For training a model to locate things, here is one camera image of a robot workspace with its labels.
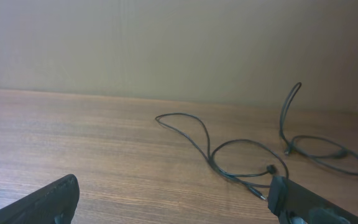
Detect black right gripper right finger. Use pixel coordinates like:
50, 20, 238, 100
268, 176, 358, 224

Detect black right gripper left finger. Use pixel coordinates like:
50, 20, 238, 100
0, 174, 80, 224

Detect black usb cable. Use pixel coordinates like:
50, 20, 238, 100
155, 112, 290, 202

